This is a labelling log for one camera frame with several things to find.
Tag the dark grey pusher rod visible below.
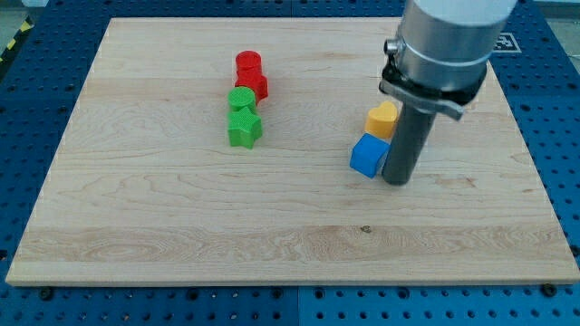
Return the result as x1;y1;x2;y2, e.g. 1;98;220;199
382;104;436;186

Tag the blue cube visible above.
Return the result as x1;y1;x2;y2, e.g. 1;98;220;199
350;133;390;178

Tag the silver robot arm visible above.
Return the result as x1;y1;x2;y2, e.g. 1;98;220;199
379;0;517;186

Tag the yellow heart block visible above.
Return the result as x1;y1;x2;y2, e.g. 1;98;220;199
364;101;399;139

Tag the white fiducial marker tag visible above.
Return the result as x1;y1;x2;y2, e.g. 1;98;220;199
493;32;522;53

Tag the red star block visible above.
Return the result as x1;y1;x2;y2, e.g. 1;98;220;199
235;71;268;104

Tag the green star block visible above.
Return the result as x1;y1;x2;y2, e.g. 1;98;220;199
227;107;262;149

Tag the green cylinder block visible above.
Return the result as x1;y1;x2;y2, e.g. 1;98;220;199
227;86;256;113

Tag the red cylinder block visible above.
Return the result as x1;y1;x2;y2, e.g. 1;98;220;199
235;50;263;77

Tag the light wooden board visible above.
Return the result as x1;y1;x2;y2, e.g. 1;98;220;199
6;18;579;287

